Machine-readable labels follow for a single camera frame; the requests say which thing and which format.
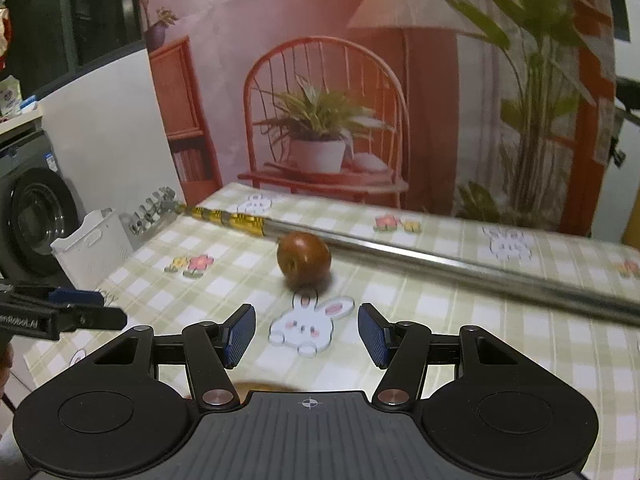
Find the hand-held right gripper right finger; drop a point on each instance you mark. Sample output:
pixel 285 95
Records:
pixel 372 336

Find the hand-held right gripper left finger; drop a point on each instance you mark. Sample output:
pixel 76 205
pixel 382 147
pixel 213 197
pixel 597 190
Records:
pixel 240 336

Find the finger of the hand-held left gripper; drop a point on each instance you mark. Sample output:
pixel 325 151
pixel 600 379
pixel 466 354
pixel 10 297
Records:
pixel 75 296
pixel 95 317

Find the brownish red apple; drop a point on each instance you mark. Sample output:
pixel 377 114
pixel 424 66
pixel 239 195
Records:
pixel 302 260

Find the white plastic laundry basket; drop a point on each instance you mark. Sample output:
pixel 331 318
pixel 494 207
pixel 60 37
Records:
pixel 95 250

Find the checked bunny tablecloth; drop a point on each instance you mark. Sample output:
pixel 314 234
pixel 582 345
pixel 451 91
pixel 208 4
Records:
pixel 450 335

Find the grey washing machine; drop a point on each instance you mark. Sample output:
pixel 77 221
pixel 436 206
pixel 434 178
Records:
pixel 35 220

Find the telescopic metal pole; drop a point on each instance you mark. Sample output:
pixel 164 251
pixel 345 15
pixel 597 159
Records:
pixel 450 265

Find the white packet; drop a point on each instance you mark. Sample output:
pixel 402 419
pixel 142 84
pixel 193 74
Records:
pixel 9 97

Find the printed room backdrop cloth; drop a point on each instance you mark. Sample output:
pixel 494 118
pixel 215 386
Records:
pixel 440 110

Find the dark window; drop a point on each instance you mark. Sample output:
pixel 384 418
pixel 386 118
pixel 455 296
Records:
pixel 90 10

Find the black stand with seat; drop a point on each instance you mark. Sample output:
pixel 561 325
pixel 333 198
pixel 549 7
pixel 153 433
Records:
pixel 627 90

